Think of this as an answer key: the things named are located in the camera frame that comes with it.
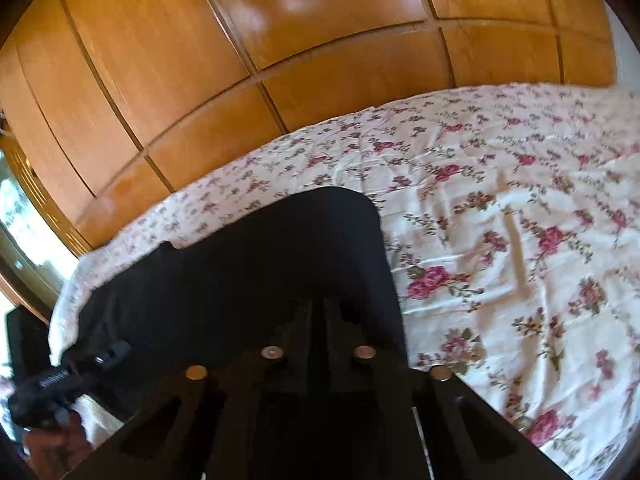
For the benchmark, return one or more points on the person's left hand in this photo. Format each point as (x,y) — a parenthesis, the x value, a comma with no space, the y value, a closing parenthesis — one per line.
(55,447)

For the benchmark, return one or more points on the wooden wardrobe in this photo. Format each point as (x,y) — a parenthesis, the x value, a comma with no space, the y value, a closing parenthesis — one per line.
(200,60)

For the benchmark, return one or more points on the window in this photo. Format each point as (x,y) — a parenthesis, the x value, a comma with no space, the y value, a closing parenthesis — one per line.
(25,220)

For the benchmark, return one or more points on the floral bedspread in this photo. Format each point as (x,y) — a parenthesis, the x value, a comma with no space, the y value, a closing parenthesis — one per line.
(500,240)

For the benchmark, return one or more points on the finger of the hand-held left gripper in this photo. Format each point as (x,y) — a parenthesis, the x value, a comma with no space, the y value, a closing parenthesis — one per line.
(112,352)

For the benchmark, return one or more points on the dark object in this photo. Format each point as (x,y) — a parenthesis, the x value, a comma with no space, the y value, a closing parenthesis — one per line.
(25,340)

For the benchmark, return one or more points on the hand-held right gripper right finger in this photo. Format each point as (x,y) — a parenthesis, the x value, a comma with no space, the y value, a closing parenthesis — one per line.
(360,380)

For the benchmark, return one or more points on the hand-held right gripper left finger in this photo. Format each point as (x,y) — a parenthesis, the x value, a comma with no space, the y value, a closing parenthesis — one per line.
(280,380)

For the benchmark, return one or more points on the black pants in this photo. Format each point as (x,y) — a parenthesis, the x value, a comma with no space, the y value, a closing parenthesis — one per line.
(240,270)

